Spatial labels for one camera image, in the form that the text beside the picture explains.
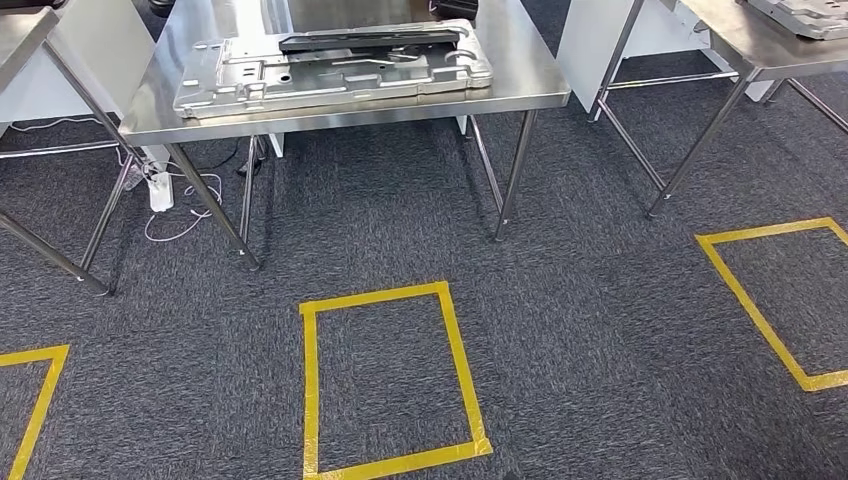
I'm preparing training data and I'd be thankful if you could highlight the white power strip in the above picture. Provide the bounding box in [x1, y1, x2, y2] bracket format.
[148, 170, 176, 213]

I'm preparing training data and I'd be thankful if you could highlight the stamped silver metal plate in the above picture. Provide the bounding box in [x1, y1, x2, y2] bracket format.
[172, 18, 495, 121]
[738, 0, 848, 41]

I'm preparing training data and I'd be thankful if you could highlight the yellow floor tape square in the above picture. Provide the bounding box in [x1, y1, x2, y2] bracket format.
[299, 281, 495, 480]
[0, 344, 71, 480]

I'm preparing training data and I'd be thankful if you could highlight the white board panel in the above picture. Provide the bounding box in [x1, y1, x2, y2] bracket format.
[0, 0, 157, 124]
[556, 0, 776, 114]

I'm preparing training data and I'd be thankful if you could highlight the black power adapter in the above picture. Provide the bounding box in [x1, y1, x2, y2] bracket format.
[233, 137, 268, 178]

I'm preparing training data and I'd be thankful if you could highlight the steel table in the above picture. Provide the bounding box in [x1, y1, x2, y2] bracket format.
[0, 6, 144, 297]
[586, 0, 848, 220]

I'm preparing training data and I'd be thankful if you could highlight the black plastic panel part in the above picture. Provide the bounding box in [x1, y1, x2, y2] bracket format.
[278, 27, 463, 56]

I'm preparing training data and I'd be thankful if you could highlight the white cable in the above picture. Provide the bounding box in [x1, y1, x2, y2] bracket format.
[142, 168, 223, 244]

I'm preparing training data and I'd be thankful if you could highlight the steel workbench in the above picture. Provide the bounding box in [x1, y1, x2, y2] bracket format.
[119, 0, 572, 273]

